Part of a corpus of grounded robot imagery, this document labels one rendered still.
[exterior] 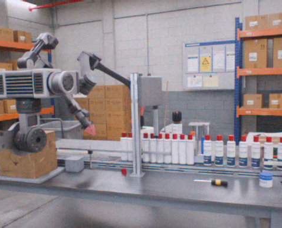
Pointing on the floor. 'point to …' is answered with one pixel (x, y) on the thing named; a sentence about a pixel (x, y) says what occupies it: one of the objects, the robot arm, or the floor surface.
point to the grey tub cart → (63, 129)
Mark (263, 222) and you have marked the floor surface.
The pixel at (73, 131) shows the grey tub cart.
